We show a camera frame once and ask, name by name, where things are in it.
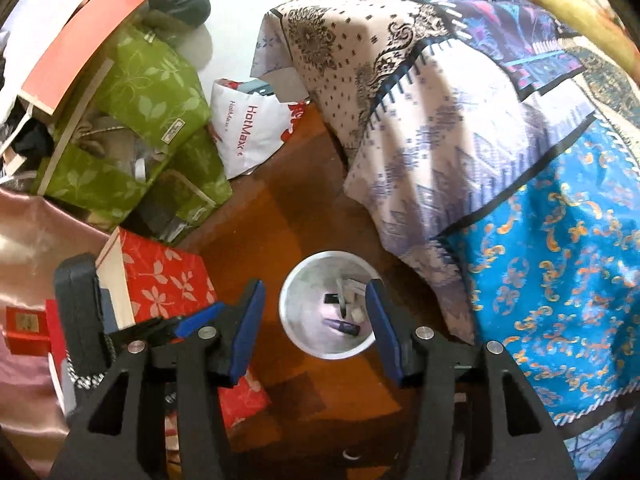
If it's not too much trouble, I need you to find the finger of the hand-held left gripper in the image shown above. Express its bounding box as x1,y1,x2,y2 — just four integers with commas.
104,302,227,357

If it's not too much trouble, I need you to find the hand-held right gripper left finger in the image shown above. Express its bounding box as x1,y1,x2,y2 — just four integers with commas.
50,279,267,480

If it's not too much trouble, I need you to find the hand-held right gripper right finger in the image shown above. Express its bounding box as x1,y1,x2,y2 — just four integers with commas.
365,277,578,480

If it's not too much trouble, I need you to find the purple tube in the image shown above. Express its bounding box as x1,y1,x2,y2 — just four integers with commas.
323,317,362,338

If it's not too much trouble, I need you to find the clear plastic wrapper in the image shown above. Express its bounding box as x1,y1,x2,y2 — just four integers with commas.
337,279,369,307

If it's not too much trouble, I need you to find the white plastic bucket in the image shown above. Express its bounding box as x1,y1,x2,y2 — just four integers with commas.
278,250,377,361

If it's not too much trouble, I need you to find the red floral box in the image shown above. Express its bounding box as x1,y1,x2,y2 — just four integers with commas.
218,372,272,430
94,227,219,335

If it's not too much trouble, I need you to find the small red box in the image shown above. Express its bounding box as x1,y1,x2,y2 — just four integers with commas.
3,305,52,357

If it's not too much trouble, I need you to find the pink satin cloth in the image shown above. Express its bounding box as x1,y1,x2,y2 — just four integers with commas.
0,189,122,467

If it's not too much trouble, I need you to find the green leaf-print bag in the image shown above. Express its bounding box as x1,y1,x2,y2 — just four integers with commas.
96,24,212,149
31,129,234,235

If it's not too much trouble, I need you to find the patchwork bedsheet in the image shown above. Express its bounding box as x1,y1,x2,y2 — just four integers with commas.
249,0,640,463

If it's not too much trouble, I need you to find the white plastic bag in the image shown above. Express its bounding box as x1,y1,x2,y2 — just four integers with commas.
209,78,307,181

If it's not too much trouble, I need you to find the orange cardboard box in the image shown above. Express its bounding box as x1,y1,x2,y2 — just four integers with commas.
19,0,154,117

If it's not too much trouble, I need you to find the black white braided cord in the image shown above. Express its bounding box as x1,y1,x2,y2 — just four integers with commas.
64,359,107,392

